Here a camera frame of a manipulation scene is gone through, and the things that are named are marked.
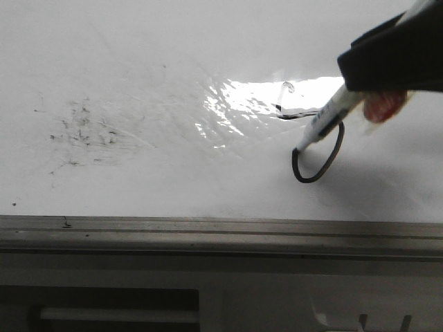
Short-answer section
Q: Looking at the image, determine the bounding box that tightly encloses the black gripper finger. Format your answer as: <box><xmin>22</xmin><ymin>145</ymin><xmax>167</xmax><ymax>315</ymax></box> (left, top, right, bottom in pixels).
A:
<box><xmin>338</xmin><ymin>1</ymin><xmax>442</xmax><ymax>92</ymax></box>

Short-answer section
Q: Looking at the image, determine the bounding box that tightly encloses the white whiteboard marker pen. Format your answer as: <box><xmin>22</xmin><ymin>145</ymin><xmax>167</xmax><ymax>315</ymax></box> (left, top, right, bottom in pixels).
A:
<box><xmin>292</xmin><ymin>81</ymin><xmax>409</xmax><ymax>153</ymax></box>

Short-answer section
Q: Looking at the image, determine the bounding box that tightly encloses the white whiteboard with aluminium frame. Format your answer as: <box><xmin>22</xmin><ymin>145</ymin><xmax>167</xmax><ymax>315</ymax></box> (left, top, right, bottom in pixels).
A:
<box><xmin>1</xmin><ymin>1</ymin><xmax>442</xmax><ymax>257</ymax></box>

